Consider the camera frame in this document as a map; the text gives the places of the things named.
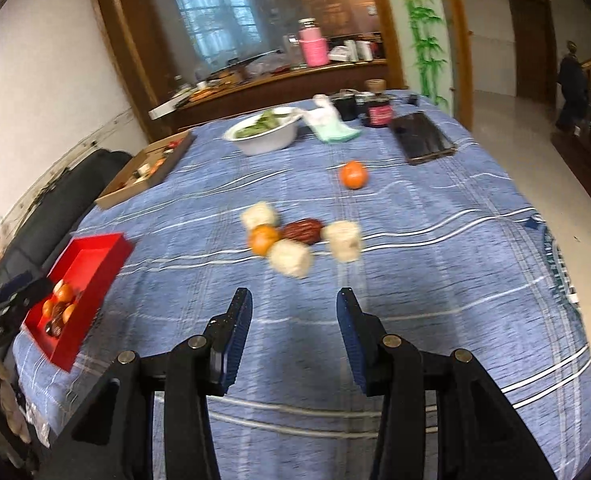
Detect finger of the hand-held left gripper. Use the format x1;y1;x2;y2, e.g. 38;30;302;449
0;271;34;296
8;277;54;311

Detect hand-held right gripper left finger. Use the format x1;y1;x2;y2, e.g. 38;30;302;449
36;287;254;480

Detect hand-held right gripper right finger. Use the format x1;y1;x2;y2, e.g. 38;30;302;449
336;287;559;480

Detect red tray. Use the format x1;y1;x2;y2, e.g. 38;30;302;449
20;232;136;373

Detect blue checked tablecloth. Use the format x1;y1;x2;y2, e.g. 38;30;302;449
13;95;591;480

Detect black bag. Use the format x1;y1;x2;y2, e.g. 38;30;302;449
0;149;134;301

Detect wrinkled red date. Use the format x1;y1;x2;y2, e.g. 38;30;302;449
282;217;323;246

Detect cardboard box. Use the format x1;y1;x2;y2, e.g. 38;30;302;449
96;130;196;210

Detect orange mandarin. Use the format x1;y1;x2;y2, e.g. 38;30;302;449
339;161;369;190

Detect white bowl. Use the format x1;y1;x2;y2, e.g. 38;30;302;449
224;106;301;156

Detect smartphone in brown case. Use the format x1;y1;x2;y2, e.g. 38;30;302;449
390;111;459;166

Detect green leafy vegetables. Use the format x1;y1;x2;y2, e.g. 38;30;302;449
236;112;289;138

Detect white sock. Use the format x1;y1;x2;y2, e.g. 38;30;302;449
311;94;362;143

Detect white board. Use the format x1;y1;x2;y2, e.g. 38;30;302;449
149;95;196;121

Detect black jar with red label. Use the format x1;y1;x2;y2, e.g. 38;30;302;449
363;94;393;128

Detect black pot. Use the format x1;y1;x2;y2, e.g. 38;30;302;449
333;91;361;122

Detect clear plastic bag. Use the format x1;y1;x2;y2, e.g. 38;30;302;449
248;55;289;78

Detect glass pitcher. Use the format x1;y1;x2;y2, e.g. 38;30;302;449
283;35;303;71

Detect pink bottle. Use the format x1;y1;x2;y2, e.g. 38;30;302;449
298;19;330;67

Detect dark coat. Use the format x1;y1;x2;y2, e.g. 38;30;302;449
555;40;589;131

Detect brown wooden door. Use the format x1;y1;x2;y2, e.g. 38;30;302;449
505;0;559;106

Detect green bamboo wall picture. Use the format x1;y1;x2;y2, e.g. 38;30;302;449
388;0;451;106

